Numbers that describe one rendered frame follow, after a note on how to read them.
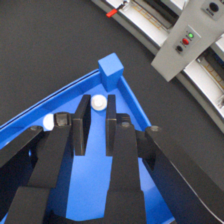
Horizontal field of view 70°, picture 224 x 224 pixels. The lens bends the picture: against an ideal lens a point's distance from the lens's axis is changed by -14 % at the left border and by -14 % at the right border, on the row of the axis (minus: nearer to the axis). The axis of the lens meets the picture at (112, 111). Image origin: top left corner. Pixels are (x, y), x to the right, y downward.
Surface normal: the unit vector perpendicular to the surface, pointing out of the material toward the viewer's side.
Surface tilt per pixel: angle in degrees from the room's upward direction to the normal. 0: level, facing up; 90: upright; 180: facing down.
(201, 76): 21
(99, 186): 0
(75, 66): 0
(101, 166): 0
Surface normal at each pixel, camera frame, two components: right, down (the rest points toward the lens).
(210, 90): -0.24, 0.14
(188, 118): 0.02, -0.11
